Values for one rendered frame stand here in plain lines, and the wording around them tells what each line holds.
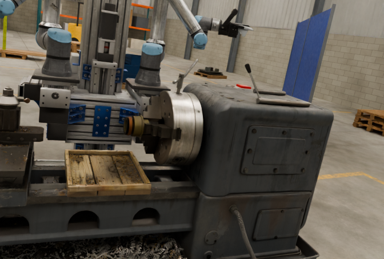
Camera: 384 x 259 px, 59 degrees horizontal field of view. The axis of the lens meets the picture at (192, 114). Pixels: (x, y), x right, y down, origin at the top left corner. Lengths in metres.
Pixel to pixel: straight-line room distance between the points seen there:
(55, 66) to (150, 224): 0.94
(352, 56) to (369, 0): 1.89
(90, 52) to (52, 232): 1.07
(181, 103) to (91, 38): 0.89
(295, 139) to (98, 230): 0.88
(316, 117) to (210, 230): 0.66
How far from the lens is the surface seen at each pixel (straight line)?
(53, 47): 1.87
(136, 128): 1.36
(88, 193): 1.28
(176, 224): 1.47
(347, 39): 13.27
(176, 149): 1.31
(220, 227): 1.51
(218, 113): 1.30
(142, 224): 1.43
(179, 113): 1.30
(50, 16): 2.00
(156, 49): 1.93
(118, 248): 1.56
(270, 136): 1.43
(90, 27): 2.07
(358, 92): 12.72
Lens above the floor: 1.47
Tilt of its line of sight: 13 degrees down
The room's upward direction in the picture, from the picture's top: 10 degrees clockwise
